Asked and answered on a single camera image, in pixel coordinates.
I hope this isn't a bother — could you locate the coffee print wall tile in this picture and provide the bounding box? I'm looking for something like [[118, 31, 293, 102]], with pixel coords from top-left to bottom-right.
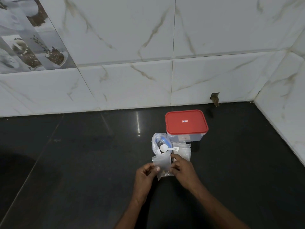
[[0, 0, 77, 75]]

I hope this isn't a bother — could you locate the person's right forearm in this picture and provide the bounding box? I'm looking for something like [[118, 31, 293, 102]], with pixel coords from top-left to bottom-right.
[[191, 182, 251, 229]]

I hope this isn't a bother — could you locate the clear bag with blue item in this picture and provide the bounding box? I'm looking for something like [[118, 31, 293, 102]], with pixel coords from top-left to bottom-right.
[[152, 133, 173, 156]]

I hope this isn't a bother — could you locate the pile of clear zip bags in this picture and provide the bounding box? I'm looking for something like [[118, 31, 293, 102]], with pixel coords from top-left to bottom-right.
[[172, 142, 192, 163]]

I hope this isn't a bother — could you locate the person's left hand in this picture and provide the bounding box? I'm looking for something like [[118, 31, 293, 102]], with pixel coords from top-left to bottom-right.
[[132, 163, 161, 206]]

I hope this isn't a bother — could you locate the person's right hand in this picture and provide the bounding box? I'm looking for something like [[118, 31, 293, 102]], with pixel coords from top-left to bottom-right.
[[170, 154, 202, 191]]

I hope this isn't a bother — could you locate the red lid plastic container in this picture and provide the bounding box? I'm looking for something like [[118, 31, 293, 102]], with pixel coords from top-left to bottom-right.
[[165, 110, 209, 142]]

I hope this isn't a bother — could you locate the white plastic measuring scoop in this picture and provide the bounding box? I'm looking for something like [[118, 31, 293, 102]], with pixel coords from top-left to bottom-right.
[[160, 144, 180, 153]]

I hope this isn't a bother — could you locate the small clear plastic zip bag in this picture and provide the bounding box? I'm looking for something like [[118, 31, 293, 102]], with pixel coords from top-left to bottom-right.
[[152, 154, 175, 181]]

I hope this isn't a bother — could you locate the person's left forearm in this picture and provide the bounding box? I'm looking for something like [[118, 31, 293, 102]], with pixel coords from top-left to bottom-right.
[[114, 197, 148, 229]]

